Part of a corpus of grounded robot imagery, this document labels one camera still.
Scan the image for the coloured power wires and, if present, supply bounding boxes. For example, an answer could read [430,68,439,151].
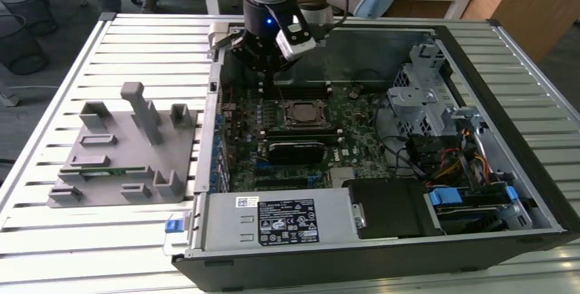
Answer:
[426,127,495,186]

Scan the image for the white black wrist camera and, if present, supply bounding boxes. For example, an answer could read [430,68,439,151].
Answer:
[274,14,318,62]

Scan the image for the metal disk bay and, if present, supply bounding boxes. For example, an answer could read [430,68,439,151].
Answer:
[423,105,536,236]

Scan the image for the metal disk cage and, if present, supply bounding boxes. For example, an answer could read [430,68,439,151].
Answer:
[386,44,483,139]

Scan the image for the green motherboard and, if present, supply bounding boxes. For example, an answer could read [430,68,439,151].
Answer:
[216,78,390,194]

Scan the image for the wooden cabinet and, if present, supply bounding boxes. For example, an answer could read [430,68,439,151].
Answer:
[462,0,580,66]

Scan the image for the green RAM stick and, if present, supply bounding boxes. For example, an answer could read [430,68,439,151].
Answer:
[62,167,130,177]

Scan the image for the CPU socket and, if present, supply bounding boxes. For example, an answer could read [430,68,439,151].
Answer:
[282,98,332,130]

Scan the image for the black expansion slot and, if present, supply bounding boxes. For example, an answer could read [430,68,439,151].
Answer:
[256,179,314,187]

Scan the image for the black mesh waste bin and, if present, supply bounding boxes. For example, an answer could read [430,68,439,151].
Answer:
[0,0,59,37]
[0,14,50,76]

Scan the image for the hard disk in blue carrier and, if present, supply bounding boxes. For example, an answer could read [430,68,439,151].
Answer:
[428,185,519,212]

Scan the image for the grey parts rack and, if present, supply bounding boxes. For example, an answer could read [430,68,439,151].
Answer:
[47,81,200,209]

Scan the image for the silver chipset heatsink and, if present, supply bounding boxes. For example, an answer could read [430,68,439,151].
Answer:
[330,167,358,186]

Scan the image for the black graphics card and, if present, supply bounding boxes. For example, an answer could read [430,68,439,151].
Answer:
[266,140,327,167]

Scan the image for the silver power supply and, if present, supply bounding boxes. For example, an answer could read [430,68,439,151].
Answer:
[186,187,367,253]

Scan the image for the black PC case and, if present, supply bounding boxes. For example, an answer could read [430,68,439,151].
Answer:
[171,18,580,292]

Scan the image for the square CPU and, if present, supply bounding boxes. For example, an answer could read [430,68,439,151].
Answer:
[294,103,322,122]

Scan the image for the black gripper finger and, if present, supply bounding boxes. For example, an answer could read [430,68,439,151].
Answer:
[271,58,299,96]
[230,34,274,96]

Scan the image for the metal socket cover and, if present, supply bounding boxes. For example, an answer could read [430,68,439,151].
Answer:
[283,99,331,128]

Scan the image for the blue plastic latch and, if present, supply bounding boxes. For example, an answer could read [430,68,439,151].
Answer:
[166,215,190,234]

